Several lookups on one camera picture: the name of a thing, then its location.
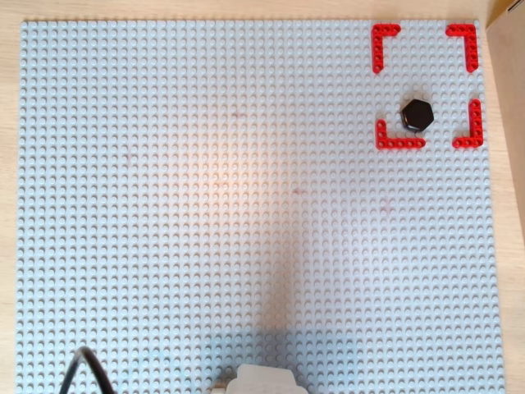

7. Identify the red L-shaped Lego beam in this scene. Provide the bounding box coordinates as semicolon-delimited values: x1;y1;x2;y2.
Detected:
445;23;480;75
376;118;427;151
372;23;402;76
452;98;483;149

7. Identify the black hexagonal Lego piece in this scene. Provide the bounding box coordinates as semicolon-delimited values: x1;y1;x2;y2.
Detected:
399;98;436;133

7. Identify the grey Lego baseplate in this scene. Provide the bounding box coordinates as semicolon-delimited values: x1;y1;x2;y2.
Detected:
14;18;509;394

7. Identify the thick black cable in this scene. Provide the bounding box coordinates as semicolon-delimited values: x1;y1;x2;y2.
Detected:
58;346;116;394

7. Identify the large cardboard box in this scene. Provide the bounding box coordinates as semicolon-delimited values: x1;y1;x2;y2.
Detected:
486;0;525;247

